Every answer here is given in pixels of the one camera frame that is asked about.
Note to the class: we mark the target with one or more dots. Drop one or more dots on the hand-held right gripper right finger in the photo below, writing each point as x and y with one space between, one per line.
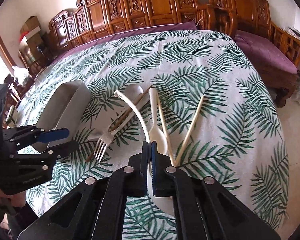
154 170

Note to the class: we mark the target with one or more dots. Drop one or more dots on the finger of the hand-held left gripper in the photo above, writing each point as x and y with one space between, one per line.
65 148
53 134

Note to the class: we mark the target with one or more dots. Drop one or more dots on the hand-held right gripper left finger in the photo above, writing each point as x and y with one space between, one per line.
145 160

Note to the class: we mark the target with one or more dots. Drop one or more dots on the white plastic spoon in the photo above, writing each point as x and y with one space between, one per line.
158 137

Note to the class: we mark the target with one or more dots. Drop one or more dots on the grey metal tray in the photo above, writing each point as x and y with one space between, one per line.
65 110

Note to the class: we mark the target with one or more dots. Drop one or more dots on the metal fork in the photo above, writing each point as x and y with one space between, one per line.
102 146

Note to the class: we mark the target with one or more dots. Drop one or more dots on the beige chopstick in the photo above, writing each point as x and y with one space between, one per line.
163 120
190 130

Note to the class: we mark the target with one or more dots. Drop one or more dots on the brown wooden chopstick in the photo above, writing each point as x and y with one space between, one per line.
120 121
140 99

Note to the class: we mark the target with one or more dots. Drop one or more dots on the metal spoon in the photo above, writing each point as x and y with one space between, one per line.
135 90

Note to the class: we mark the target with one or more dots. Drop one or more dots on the person's left hand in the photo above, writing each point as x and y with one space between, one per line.
16 200

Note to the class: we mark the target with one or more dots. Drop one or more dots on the cardboard box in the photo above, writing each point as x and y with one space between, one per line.
35 43
30 26

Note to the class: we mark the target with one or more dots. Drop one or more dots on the leaf print tablecloth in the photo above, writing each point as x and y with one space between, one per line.
202 67

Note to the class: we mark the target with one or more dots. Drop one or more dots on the purple seat cushion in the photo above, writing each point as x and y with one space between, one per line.
115 36
262 52

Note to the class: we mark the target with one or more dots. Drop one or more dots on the carved wooden sofa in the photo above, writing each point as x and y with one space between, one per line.
160 2

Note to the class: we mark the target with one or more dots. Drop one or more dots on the carved wooden armchair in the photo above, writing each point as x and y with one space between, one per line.
240 2

